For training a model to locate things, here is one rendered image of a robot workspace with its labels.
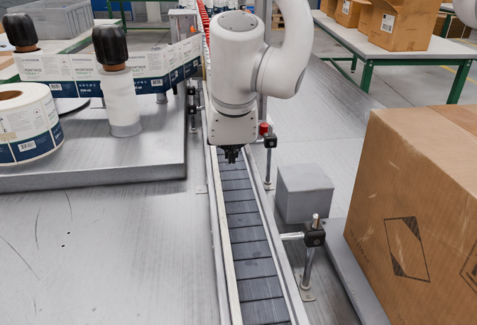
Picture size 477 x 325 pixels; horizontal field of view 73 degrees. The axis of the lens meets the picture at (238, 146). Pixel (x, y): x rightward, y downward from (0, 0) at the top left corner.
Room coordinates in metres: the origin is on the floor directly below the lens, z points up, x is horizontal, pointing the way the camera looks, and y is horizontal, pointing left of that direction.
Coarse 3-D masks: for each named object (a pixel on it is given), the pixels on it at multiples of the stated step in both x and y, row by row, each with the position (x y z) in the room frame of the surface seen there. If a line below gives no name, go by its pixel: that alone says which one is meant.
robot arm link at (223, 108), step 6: (216, 102) 0.53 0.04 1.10; (252, 102) 0.53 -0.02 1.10; (216, 108) 0.53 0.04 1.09; (222, 108) 0.52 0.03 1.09; (228, 108) 0.52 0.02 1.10; (234, 108) 0.52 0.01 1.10; (240, 108) 0.52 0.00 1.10; (246, 108) 0.53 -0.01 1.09; (252, 108) 0.54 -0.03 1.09; (234, 114) 0.52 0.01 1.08; (240, 114) 0.53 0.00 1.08
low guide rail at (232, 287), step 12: (204, 84) 1.16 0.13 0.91; (204, 96) 1.04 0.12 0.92; (216, 156) 0.65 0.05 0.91; (216, 168) 0.60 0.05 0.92; (216, 180) 0.56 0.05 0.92; (216, 192) 0.51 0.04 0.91; (228, 240) 0.39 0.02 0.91; (228, 252) 0.36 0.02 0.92; (228, 264) 0.34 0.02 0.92; (228, 276) 0.32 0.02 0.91; (228, 288) 0.30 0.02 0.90; (240, 312) 0.26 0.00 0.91; (240, 324) 0.24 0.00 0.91
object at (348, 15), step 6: (342, 0) 3.30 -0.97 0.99; (348, 0) 3.16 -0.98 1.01; (342, 6) 3.28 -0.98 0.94; (348, 6) 3.13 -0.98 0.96; (354, 6) 3.05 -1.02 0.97; (360, 6) 3.06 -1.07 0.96; (336, 12) 3.40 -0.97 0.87; (342, 12) 3.26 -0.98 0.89; (348, 12) 3.11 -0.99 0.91; (354, 12) 3.05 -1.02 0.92; (360, 12) 3.06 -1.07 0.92; (336, 18) 3.38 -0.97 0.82; (342, 18) 3.23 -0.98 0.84; (348, 18) 3.09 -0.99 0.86; (354, 18) 3.07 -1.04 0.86; (342, 24) 3.20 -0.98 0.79; (348, 24) 3.07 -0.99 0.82; (354, 24) 3.07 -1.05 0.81
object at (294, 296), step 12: (252, 156) 0.58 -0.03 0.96; (252, 168) 0.53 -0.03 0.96; (264, 192) 0.45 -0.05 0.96; (264, 204) 0.42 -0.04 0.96; (264, 216) 0.40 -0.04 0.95; (276, 228) 0.37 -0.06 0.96; (276, 240) 0.34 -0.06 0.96; (276, 252) 0.32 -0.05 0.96; (288, 264) 0.30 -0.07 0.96; (288, 276) 0.28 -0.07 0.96; (288, 288) 0.26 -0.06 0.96; (300, 300) 0.25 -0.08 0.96; (300, 312) 0.23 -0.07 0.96; (300, 324) 0.22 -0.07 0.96
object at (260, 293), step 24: (240, 168) 0.65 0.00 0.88; (240, 192) 0.56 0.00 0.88; (240, 216) 0.48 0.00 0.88; (240, 240) 0.42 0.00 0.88; (264, 240) 0.42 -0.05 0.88; (240, 264) 0.37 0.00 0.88; (264, 264) 0.37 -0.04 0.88; (240, 288) 0.32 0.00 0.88; (264, 288) 0.32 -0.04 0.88; (264, 312) 0.28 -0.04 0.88
